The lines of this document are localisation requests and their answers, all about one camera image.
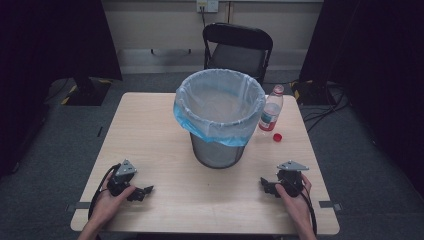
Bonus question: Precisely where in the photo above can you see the metal mesh trash can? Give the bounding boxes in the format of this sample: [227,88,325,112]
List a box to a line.
[189,131,246,170]

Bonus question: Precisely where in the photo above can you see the black floor cables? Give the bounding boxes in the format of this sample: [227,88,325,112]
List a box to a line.
[299,81,350,134]

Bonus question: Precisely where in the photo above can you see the translucent blue trash bag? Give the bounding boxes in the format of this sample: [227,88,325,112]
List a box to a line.
[172,68,267,148]

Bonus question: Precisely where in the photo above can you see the person's right hand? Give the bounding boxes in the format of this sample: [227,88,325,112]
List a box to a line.
[274,173,313,224]

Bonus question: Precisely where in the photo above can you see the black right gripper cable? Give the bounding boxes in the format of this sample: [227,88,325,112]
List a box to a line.
[299,190,318,237]

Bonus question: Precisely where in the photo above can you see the grey tape strip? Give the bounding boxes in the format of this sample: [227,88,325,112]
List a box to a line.
[65,201,92,213]
[318,200,343,212]

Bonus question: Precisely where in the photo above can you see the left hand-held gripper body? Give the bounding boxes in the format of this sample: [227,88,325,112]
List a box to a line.
[106,158,139,198]

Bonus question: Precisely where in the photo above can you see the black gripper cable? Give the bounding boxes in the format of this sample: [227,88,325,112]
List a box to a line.
[87,163,122,222]
[299,190,318,237]

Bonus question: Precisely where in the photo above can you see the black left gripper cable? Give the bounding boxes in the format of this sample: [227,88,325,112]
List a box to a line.
[87,163,122,222]

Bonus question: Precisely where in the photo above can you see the black stand base striped tape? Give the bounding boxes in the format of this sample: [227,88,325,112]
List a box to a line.
[59,75,113,107]
[290,79,335,106]

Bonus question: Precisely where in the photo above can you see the white wall outlet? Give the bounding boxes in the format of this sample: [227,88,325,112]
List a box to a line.
[196,0,220,14]

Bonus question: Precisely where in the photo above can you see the dark curtain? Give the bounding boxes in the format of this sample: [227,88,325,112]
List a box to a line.
[298,0,424,199]
[0,0,123,179]

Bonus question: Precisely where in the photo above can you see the person's left hand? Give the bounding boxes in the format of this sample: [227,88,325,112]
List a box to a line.
[89,172,137,228]

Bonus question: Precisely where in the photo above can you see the black folding chair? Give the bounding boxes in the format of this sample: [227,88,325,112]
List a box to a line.
[201,22,274,87]

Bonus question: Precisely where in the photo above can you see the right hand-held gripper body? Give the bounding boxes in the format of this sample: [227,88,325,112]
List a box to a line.
[275,160,310,198]

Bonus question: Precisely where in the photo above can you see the clear plastic bottle red label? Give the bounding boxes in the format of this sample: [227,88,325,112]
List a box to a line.
[257,84,285,135]

